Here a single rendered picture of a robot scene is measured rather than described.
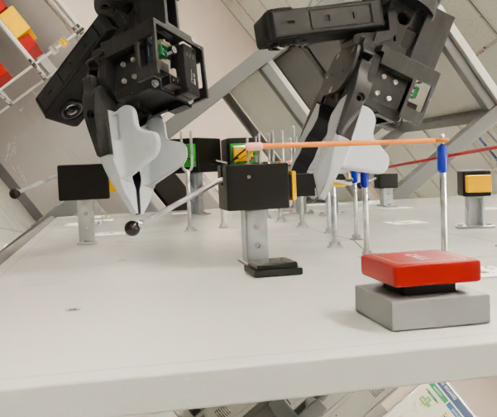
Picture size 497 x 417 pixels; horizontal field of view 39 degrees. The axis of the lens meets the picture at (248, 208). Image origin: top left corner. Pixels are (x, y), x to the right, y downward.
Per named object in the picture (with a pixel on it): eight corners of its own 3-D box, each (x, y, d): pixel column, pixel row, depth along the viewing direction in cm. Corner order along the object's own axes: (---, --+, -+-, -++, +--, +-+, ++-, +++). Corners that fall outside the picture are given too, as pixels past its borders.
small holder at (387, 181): (352, 206, 137) (351, 174, 137) (391, 204, 139) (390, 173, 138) (360, 208, 133) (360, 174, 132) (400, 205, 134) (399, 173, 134)
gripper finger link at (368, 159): (384, 210, 58) (406, 117, 61) (322, 183, 57) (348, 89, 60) (366, 219, 61) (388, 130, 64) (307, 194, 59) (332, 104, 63)
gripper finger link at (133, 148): (154, 194, 55) (145, 88, 58) (100, 212, 58) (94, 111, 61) (179, 200, 58) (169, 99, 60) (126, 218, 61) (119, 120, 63)
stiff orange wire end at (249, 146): (230, 151, 49) (230, 143, 49) (442, 144, 54) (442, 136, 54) (236, 150, 47) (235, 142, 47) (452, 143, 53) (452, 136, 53)
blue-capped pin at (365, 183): (356, 256, 65) (353, 164, 64) (371, 256, 65) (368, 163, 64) (362, 258, 63) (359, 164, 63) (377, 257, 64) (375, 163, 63)
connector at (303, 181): (257, 197, 64) (256, 175, 64) (307, 194, 65) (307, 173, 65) (265, 198, 61) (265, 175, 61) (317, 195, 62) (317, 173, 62)
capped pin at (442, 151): (431, 272, 54) (427, 133, 53) (443, 270, 55) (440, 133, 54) (446, 274, 53) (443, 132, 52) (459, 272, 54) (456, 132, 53)
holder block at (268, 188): (218, 208, 64) (217, 165, 64) (277, 205, 65) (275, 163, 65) (227, 211, 60) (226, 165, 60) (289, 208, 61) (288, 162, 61)
